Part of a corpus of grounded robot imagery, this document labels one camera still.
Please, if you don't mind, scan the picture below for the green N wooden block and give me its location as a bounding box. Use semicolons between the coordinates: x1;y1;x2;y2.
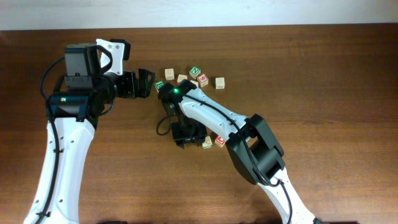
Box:
189;66;201;80

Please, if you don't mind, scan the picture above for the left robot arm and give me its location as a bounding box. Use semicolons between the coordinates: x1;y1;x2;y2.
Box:
24;39;155;223

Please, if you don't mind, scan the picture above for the green B wooden block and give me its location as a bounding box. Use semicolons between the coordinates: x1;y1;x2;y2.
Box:
154;81;165;93

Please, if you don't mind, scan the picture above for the red Q wooden block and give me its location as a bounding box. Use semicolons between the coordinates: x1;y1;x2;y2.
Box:
215;136;226;147

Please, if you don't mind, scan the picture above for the plain right wooden block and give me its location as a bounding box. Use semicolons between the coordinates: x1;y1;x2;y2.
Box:
215;77;225;90

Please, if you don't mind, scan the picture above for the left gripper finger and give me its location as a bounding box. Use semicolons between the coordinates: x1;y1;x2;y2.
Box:
138;68;155;83
138;82;152;98

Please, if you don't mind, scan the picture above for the plain top-left wooden block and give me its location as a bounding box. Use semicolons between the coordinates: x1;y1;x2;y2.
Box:
165;68;175;80

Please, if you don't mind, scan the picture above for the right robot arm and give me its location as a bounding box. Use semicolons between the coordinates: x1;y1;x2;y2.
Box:
155;80;320;224

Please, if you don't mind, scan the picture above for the green-sided wooden block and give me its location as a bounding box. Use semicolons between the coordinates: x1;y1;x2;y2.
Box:
202;136;213;149

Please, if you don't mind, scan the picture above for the red-sided wooden block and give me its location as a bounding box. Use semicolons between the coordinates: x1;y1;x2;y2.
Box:
177;74;188;84

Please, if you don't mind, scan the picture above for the red 9 wooden block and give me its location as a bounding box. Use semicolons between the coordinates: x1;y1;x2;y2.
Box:
197;73;209;88

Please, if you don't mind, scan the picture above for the red-striped centre wooden block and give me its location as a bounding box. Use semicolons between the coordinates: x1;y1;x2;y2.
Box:
190;80;199;88

